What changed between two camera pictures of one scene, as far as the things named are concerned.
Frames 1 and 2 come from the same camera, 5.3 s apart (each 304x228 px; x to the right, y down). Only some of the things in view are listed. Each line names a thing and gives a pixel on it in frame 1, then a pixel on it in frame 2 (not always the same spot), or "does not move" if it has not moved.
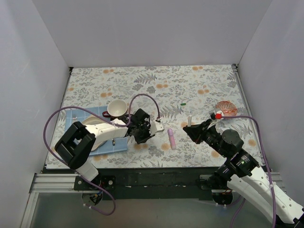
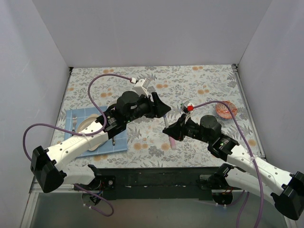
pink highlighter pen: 172,139 does not move
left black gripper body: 144,134 -> 154,105
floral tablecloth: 176,117 does not move
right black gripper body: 200,134 -> 181,129
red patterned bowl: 228,108 does not move
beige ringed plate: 94,120 does not move
